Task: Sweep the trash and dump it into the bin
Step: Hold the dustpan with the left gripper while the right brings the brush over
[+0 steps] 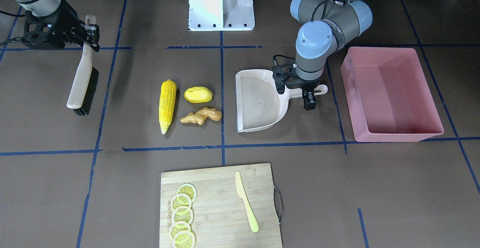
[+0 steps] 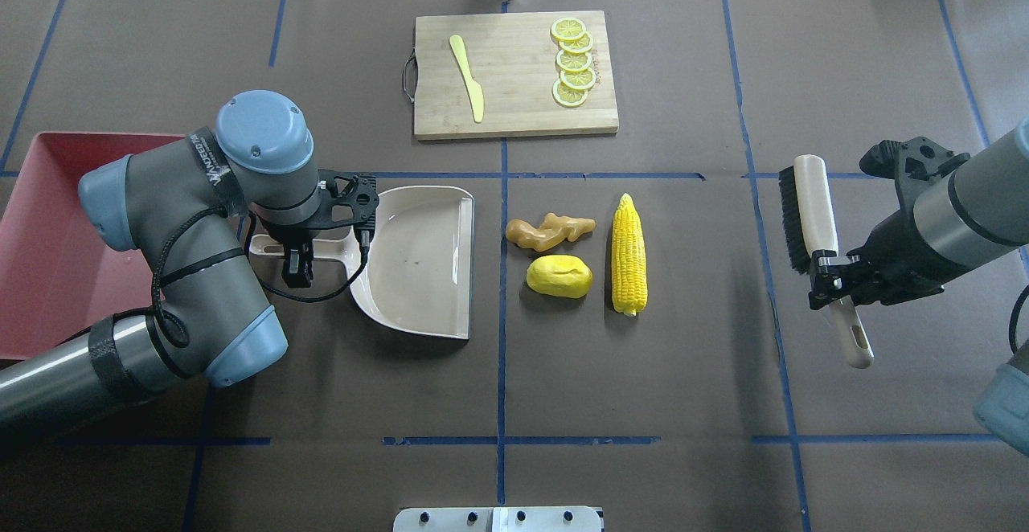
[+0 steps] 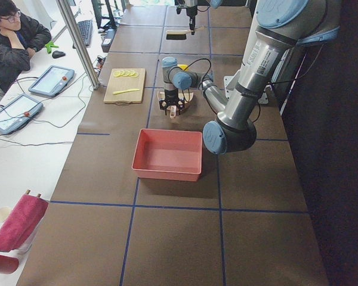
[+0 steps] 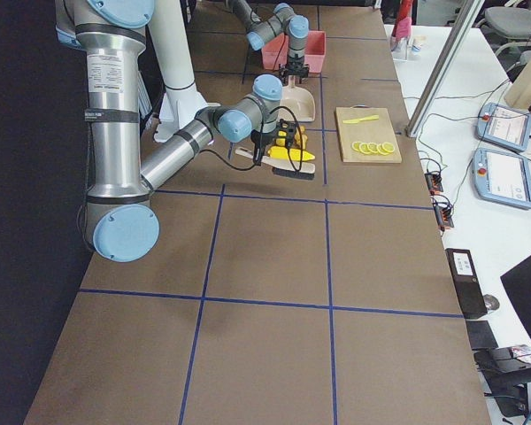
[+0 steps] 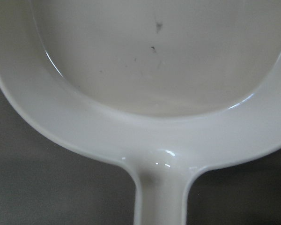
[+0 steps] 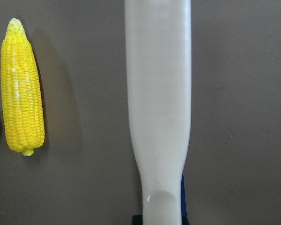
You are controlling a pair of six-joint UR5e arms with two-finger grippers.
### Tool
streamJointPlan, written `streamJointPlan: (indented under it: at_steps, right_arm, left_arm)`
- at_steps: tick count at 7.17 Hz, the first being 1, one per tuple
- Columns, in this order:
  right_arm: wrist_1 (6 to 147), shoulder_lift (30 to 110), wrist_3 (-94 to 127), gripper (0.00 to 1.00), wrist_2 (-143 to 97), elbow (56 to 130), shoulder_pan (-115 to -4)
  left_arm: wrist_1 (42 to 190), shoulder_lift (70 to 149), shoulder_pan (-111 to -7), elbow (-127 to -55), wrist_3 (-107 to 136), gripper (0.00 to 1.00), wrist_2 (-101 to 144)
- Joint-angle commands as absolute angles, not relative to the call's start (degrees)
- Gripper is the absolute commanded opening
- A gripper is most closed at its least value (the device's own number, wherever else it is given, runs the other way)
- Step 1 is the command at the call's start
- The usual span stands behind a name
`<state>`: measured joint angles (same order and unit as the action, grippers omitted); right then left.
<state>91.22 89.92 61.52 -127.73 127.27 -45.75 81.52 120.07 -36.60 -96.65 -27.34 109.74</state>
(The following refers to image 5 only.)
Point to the beige plastic dustpan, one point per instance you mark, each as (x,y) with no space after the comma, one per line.
(165,89)

